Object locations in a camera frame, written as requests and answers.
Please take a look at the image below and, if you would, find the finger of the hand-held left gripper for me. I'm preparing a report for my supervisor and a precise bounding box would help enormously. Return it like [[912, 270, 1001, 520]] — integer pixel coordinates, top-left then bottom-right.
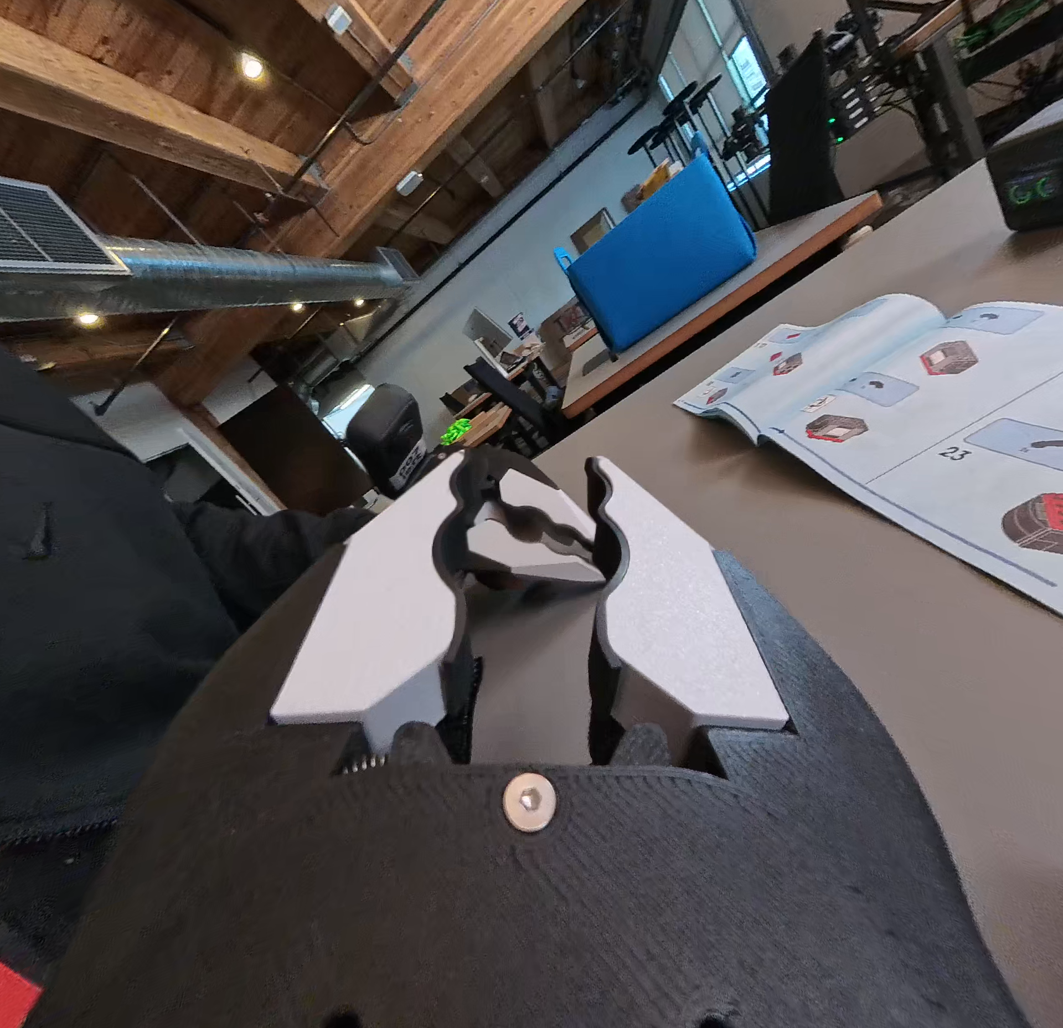
[[488, 471, 597, 549], [465, 520, 607, 587]]

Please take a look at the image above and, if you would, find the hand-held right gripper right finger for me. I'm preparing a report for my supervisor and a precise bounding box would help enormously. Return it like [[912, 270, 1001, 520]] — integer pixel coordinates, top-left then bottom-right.
[[585, 455, 790, 767]]

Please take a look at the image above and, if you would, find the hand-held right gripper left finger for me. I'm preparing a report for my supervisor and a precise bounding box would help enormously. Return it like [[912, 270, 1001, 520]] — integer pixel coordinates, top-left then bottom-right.
[[270, 450, 481, 755]]

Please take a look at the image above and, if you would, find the person's left forearm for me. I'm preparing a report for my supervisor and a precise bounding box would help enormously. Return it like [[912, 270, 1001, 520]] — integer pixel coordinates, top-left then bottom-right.
[[170, 496, 379, 630]]

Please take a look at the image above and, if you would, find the grey desk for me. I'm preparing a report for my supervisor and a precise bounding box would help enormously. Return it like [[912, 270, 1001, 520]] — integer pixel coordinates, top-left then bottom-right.
[[469, 101, 1063, 1028]]

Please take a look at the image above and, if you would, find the silver monitor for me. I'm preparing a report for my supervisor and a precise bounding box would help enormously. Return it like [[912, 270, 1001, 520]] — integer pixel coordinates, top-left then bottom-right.
[[463, 309, 512, 356]]

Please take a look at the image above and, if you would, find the blue felt storage bin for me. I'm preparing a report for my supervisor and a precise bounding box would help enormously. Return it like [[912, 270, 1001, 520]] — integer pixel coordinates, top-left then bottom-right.
[[555, 151, 758, 356]]

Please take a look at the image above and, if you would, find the light blue instruction booklet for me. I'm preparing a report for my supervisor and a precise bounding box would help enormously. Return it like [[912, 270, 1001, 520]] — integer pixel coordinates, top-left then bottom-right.
[[674, 292, 1063, 618]]

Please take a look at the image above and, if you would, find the person's black clothing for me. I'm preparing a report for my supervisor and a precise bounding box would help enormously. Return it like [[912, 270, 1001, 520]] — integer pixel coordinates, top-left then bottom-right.
[[0, 342, 250, 1028]]

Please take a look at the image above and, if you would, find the grey table with wooden edge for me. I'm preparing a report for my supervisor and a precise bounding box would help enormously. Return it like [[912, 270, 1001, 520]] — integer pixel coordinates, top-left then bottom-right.
[[560, 189, 885, 421]]

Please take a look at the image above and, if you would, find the metal vent grille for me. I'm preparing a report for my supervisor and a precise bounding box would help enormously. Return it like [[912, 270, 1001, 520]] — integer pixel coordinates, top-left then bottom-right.
[[0, 176, 132, 277]]

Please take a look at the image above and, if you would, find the cluster of black bar stools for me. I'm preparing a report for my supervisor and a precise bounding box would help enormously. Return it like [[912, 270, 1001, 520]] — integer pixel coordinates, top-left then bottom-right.
[[627, 76, 724, 161]]

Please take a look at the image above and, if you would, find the black panel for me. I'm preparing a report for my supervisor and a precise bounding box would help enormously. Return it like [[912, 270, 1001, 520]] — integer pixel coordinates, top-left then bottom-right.
[[764, 31, 842, 225]]

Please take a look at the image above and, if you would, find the equipment rack with green lights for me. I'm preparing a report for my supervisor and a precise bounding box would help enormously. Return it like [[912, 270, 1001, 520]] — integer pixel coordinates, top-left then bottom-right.
[[830, 0, 1063, 173]]

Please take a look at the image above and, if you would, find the black power adapter box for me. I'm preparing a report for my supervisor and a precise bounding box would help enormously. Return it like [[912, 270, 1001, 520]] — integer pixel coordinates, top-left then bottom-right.
[[985, 131, 1063, 233]]

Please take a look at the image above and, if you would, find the silver air duct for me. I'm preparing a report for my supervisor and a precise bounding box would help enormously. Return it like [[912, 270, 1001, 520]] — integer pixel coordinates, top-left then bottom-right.
[[0, 234, 416, 323]]

